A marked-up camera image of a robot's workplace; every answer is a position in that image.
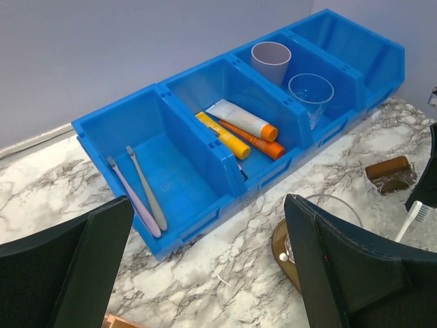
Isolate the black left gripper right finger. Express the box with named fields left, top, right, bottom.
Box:
left=285, top=194, right=436, bottom=327

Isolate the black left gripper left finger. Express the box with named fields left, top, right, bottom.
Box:
left=1, top=196, right=134, bottom=327

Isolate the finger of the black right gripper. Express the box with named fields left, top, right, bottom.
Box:
left=405, top=123, right=437, bottom=210

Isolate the white toothbrush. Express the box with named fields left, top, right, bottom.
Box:
left=394, top=200, right=433, bottom=243

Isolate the clear jar brown lid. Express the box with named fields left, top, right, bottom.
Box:
left=363, top=155, right=418, bottom=196

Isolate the clear cup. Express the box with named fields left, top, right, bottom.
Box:
left=288, top=73, right=335, bottom=129
left=306, top=193, right=363, bottom=228

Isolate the brown wooden tray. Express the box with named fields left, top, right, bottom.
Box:
left=271, top=219, right=302, bottom=294

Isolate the clear cup on tray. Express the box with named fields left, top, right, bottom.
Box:
left=306, top=193, right=363, bottom=228

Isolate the pink toothbrush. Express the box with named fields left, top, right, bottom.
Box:
left=107, top=156, right=162, bottom=238

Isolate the orange toothpaste tube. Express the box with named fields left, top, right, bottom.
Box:
left=219, top=120, right=286, bottom=160

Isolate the yellow toothpaste tube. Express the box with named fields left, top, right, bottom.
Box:
left=195, top=111, right=251, bottom=160

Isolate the clear textured glass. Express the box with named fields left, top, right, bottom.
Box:
left=380, top=193, right=436, bottom=253

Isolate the peach desk organizer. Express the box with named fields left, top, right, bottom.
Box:
left=101, top=314, right=146, bottom=328

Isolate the blue bin with cups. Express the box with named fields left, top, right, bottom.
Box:
left=231, top=31, right=365, bottom=146

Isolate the blue bin with jar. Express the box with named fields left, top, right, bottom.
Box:
left=287, top=9, right=405, bottom=111

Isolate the white tube dark cap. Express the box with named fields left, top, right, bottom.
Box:
left=237, top=161, right=248, bottom=182

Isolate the blue bin with toothbrushes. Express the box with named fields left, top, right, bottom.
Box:
left=72, top=85, right=241, bottom=260

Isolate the blue bin with toothpastes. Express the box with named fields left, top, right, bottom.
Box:
left=159, top=55, right=313, bottom=197

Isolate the lilac plastic cup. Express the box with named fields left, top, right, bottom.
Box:
left=251, top=41, right=292, bottom=86

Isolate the white tube orange cap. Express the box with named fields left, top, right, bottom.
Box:
left=206, top=99, right=279, bottom=142

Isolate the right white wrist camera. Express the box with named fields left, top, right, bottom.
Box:
left=427, top=87, right=437, bottom=107

